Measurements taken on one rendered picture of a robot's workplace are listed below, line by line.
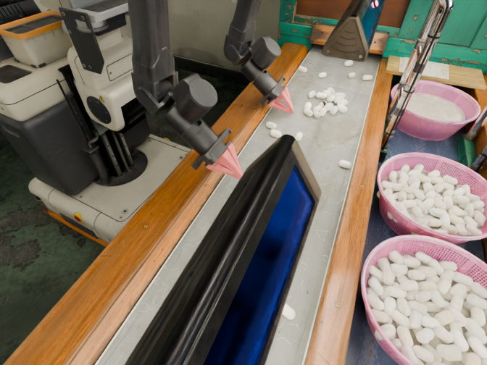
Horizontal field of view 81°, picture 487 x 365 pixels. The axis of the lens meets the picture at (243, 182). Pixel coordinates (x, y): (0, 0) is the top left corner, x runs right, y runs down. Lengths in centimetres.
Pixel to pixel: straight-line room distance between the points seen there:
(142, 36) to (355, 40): 36
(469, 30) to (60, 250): 198
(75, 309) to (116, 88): 70
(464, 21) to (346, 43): 86
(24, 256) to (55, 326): 122
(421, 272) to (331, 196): 24
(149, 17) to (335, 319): 57
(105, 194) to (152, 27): 102
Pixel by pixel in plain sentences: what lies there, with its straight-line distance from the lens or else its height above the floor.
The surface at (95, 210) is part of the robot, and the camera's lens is 140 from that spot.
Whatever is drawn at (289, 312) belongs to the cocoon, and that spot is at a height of 76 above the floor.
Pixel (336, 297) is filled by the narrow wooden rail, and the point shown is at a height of 76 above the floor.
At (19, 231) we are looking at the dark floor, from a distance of 192.
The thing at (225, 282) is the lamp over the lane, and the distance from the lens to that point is 17.
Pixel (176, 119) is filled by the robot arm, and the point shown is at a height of 94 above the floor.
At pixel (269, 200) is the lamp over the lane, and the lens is 20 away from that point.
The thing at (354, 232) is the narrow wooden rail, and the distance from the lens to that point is 64.
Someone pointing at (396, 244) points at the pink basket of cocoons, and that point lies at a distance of 67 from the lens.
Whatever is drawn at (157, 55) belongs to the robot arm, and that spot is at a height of 106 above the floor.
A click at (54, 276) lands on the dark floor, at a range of 165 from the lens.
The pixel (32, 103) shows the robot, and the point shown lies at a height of 74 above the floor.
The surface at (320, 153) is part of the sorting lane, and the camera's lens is 83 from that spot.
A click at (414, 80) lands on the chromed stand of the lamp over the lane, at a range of 84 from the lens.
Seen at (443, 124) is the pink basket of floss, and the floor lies 75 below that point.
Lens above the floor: 126
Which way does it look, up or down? 46 degrees down
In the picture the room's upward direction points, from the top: straight up
